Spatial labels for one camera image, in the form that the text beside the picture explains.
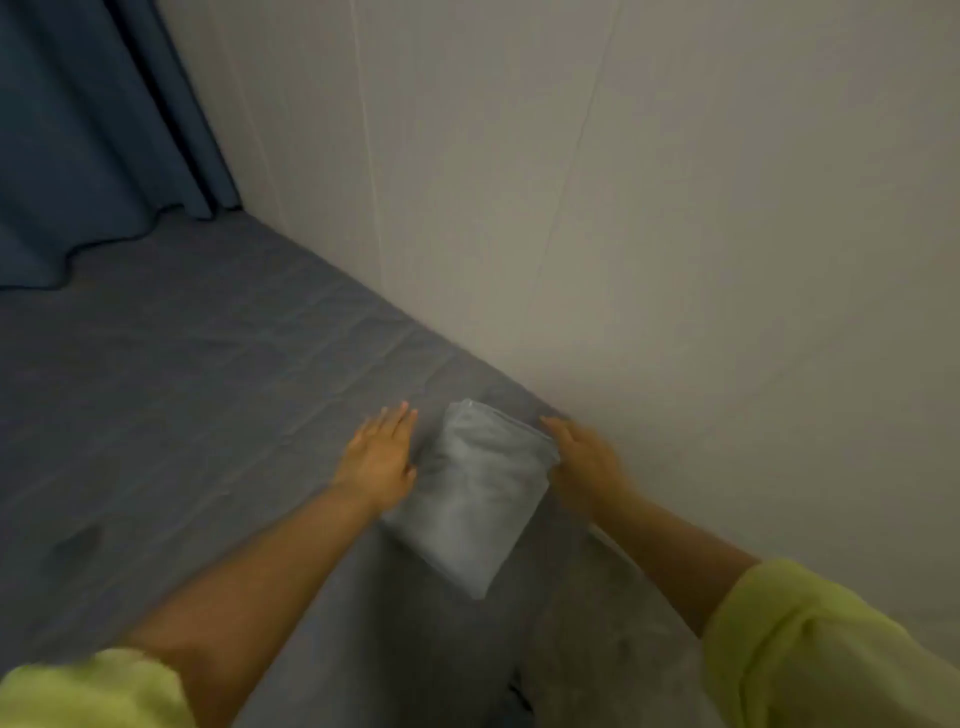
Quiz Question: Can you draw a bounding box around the person's right hand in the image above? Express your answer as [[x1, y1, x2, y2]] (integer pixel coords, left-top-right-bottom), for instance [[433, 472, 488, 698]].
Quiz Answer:
[[539, 416, 640, 528]]

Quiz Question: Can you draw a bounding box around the light blue towel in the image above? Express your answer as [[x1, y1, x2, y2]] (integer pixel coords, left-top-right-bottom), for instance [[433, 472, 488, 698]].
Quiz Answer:
[[380, 398, 562, 601]]

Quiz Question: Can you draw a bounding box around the person's left hand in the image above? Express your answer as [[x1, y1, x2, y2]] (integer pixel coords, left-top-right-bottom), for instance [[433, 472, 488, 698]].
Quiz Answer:
[[329, 400, 420, 520]]

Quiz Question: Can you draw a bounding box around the person's left forearm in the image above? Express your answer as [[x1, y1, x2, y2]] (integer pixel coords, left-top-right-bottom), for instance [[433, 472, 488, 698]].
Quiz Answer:
[[123, 479, 388, 728]]

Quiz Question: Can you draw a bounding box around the yellow-green long-sleeve shirt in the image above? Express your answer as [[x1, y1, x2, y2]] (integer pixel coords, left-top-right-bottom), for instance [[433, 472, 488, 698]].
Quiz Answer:
[[0, 558, 960, 728]]

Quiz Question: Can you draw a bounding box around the dark blue curtain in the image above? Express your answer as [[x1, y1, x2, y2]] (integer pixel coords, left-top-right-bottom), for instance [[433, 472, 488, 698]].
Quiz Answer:
[[0, 0, 243, 292]]

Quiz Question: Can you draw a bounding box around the bed with grey sheet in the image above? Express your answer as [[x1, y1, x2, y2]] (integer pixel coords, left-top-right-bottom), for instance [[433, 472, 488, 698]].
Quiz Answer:
[[0, 209, 725, 728]]

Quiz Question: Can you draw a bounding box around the person's right forearm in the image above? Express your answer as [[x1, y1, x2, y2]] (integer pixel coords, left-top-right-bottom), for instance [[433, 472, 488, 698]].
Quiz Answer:
[[592, 491, 763, 639]]

